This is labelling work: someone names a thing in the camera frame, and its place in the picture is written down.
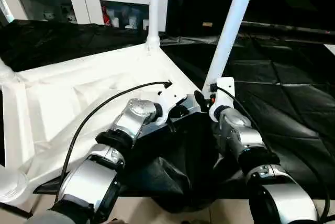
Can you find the white plastic table leg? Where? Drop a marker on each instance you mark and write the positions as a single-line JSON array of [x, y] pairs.
[[230, 25], [6, 69], [154, 7]]

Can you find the white plastic table top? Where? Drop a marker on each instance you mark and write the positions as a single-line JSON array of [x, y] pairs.
[[63, 98]]

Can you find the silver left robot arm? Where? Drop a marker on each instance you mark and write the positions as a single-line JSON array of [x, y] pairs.
[[110, 150]]

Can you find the black plastic mat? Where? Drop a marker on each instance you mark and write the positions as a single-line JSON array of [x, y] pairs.
[[282, 103]]

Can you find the small yellow label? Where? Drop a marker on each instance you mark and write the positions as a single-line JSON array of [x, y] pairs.
[[207, 24]]

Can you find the black metal rod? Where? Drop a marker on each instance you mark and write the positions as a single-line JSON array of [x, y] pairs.
[[288, 27]]

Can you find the black tripod leg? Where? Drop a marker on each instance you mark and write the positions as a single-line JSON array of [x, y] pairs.
[[15, 211]]

